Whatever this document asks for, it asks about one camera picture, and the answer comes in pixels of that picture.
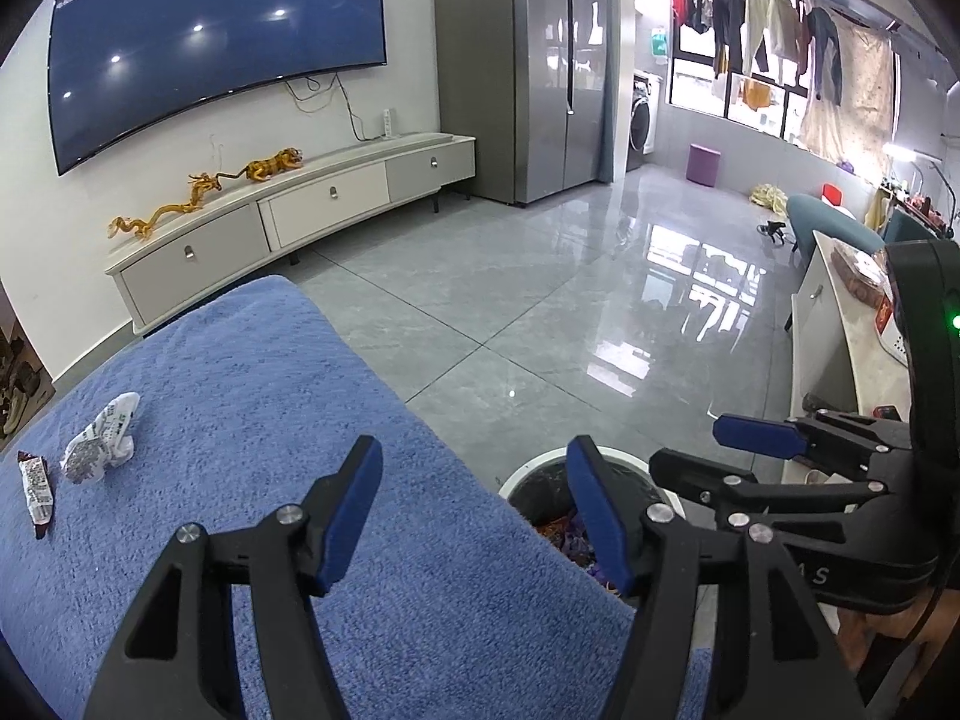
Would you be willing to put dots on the white side table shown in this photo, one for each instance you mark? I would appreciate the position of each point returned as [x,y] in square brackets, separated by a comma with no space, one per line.
[832,330]

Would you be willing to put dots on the white power strip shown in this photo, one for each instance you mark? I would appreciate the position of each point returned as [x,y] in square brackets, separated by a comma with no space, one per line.
[387,124]

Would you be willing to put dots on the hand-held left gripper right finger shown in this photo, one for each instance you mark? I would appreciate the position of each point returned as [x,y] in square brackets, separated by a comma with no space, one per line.
[600,517]

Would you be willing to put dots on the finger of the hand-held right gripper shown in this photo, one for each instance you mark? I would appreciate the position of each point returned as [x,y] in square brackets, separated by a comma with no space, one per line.
[712,487]
[757,436]

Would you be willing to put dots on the small yellow dragon figurine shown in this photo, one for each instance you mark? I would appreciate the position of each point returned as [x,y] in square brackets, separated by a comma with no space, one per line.
[206,184]

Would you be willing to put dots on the small black floor object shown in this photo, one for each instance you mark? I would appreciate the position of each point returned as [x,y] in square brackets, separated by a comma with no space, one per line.
[776,231]

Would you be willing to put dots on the grey two-door refrigerator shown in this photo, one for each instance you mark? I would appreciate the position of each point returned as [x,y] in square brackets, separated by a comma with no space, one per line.
[517,67]

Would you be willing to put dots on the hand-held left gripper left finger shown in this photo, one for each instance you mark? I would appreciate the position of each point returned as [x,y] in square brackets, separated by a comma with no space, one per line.
[345,525]

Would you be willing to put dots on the silver washing machine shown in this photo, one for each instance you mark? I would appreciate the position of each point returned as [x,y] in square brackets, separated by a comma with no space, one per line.
[643,124]

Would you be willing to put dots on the dark shoe rack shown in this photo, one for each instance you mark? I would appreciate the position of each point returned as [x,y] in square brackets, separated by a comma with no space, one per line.
[19,390]

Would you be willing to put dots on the blue fluffy blanket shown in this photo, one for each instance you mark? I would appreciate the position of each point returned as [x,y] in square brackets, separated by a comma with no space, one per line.
[225,405]

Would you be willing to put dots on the purple stool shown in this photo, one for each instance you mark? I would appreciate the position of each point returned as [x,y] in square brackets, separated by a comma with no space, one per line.
[704,163]

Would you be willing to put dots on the yellow cloth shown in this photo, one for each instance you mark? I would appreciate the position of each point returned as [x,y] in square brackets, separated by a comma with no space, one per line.
[769,196]

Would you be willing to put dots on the row of hanging clothes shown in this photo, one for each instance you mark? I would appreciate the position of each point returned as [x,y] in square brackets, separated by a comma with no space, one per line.
[780,37]

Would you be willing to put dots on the white trash bin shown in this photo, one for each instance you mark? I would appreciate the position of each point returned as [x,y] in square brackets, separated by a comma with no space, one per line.
[540,491]

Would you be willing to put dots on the grey white crumpled wrapper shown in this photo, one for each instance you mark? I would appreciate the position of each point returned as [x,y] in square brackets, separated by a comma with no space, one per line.
[97,442]

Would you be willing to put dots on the long yellow dragon figurine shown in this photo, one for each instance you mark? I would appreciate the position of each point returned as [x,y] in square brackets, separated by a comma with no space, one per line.
[154,217]

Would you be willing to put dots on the white grey television cabinet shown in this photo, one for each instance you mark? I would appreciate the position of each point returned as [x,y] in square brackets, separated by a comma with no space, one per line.
[315,202]

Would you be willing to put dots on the wall-mounted curved television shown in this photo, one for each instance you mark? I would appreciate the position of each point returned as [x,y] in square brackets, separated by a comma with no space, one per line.
[210,22]

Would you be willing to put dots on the teal chair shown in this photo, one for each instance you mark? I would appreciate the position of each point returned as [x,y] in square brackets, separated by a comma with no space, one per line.
[825,225]

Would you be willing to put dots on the dark brown snack wrapper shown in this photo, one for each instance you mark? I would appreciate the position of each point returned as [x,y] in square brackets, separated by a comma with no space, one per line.
[37,491]

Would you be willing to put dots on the orange tiger figurine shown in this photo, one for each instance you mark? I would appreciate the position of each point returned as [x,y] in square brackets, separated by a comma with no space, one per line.
[270,163]

